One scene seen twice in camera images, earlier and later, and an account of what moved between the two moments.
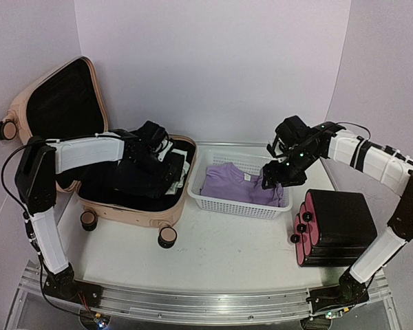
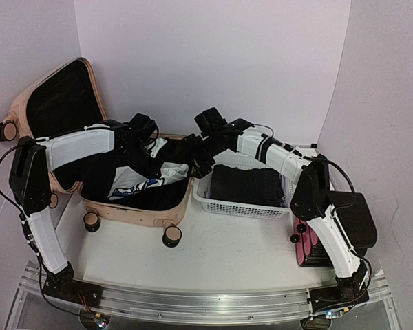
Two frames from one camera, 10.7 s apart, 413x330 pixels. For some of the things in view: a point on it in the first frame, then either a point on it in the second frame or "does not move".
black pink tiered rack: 331,228 does not move
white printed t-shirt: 186,168 -> 124,181
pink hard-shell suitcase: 149,184 does not move
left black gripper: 163,170 does not move
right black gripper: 274,177 -> 202,168
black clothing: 151,165 -> 253,185
